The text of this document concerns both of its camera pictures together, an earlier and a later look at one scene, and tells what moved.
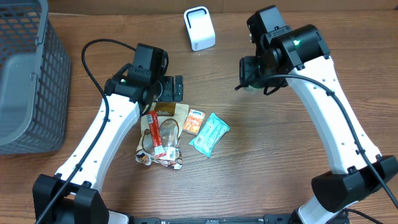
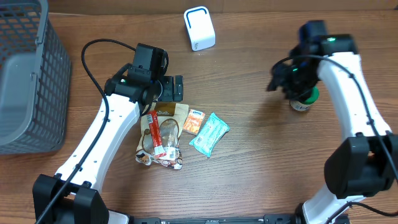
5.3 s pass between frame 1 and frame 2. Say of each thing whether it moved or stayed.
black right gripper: moved
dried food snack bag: stayed
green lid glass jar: moved
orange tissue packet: stayed
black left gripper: stayed
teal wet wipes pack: stayed
